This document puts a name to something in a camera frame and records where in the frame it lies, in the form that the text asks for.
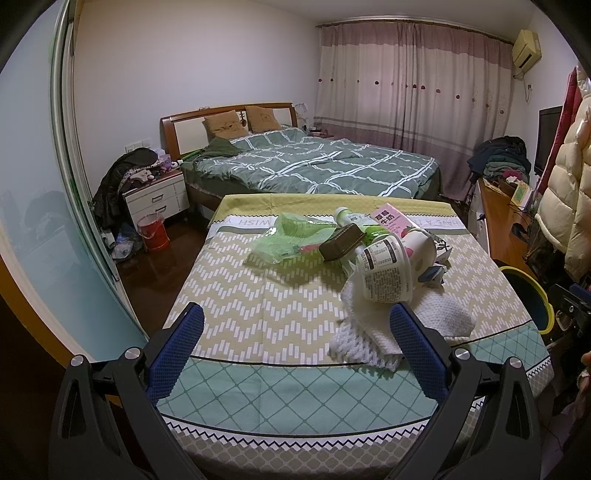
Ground white foam net sleeve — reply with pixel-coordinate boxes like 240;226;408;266
329;275;476;371

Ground red quilted jacket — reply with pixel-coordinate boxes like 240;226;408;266
542;67;582;191

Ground pink white curtain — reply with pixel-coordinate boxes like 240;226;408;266
315;20;513;200

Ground yellow rimmed trash bin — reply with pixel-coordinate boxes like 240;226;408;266
500;265;555;335

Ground dark clothes on nightstand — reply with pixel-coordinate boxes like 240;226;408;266
92;147;167;236

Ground wall air conditioner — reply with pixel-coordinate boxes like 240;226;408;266
512;30;542;73

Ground wooden bed frame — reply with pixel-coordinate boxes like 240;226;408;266
160;102;298;161

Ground white paper instant cup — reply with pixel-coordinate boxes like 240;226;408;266
356;229;437;304

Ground brown pillow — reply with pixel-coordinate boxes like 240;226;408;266
204;110;249;140
245;105;281;133

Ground clothes pile on desk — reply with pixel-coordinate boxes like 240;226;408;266
468;136;531;183

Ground red bucket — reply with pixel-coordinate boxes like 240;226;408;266
136;213;169;253

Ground white nightstand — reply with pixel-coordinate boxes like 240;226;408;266
123;169;189;228

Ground right brown pillow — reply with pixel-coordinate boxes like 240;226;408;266
245;105;281;133

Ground brown ridged tray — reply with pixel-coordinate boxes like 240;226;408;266
318;224;363;262

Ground green plastic bag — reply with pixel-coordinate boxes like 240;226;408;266
243;213;337;268

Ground patterned table cloth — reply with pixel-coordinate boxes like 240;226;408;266
154;193;555;480

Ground green white drink bottle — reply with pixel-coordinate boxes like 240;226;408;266
334;207;391;246

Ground cream puffer jacket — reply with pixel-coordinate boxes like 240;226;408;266
535;68;590;280

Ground dark green garment on bed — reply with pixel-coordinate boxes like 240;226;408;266
181;137;242;162

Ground white floral tea box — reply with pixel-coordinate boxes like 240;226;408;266
418;234;453;287

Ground pink strawberry milk carton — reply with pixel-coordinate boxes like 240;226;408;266
370;203;419;238

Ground wooden side desk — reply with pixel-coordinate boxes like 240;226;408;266
478;180;534;277

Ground left brown pillow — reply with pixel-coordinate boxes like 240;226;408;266
204;110;249;140

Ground black television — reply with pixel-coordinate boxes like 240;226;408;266
534;106;562;176

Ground sliding wardrobe door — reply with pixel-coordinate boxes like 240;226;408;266
1;1;146;361

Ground green checked duvet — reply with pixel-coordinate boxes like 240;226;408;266
181;128;441;200

